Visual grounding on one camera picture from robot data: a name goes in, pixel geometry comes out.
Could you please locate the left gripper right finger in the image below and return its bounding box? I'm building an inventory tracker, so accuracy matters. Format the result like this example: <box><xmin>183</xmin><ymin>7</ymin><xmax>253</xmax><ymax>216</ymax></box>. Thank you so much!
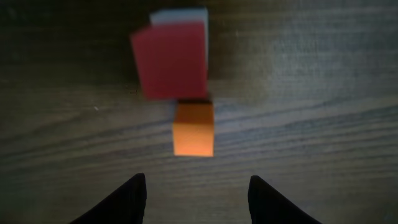
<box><xmin>248</xmin><ymin>175</ymin><xmax>323</xmax><ymax>224</ymax></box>

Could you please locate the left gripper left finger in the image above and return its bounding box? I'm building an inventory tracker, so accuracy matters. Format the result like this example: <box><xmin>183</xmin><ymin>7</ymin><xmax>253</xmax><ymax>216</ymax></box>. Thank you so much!
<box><xmin>70</xmin><ymin>172</ymin><xmax>147</xmax><ymax>224</ymax></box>

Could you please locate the orange cube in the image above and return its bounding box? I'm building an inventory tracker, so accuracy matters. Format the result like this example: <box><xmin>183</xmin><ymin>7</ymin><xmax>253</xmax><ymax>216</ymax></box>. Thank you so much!
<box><xmin>172</xmin><ymin>100</ymin><xmax>215</xmax><ymax>158</ymax></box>

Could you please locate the red cube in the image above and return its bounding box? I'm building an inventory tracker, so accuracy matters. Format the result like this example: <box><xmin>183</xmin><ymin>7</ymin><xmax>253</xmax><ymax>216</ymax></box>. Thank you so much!
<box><xmin>129</xmin><ymin>21</ymin><xmax>208</xmax><ymax>101</ymax></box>

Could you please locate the white cube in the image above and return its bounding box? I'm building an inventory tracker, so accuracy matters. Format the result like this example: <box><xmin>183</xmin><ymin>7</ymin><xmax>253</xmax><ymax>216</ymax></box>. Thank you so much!
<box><xmin>149</xmin><ymin>8</ymin><xmax>209</xmax><ymax>65</ymax></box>

